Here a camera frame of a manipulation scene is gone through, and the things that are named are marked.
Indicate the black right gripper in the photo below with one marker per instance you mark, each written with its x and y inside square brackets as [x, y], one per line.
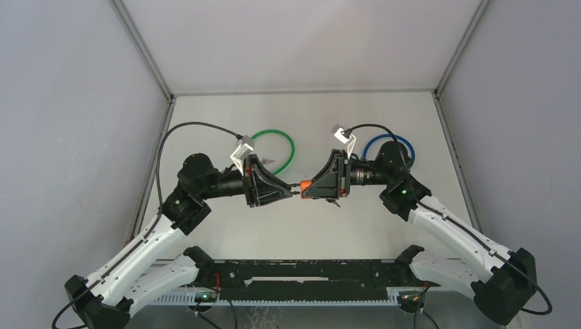
[334, 179]

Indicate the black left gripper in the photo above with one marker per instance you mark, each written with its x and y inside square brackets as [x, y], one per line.
[262, 188]

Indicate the orange black padlock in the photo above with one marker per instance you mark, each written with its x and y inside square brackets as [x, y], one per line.
[300, 188]

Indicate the blue cable lock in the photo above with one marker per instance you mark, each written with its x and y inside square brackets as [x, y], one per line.
[386, 138]

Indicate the black head padlock keys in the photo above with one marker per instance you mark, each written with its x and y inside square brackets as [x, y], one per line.
[335, 202]

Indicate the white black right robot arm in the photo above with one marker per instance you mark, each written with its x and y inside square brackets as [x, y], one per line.
[499, 280]

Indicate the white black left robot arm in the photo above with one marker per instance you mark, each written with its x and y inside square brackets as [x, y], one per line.
[113, 294]

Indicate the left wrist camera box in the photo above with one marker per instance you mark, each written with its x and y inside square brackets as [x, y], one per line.
[245, 145]

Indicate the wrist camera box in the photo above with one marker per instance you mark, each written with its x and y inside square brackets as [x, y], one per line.
[346, 137]
[245, 145]

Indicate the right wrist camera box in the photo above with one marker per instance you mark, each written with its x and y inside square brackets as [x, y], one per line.
[346, 137]

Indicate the black mounting rail base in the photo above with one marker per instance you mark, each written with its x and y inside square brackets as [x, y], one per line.
[392, 274]

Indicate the white slotted cable duct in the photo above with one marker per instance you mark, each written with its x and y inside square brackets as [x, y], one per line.
[294, 296]

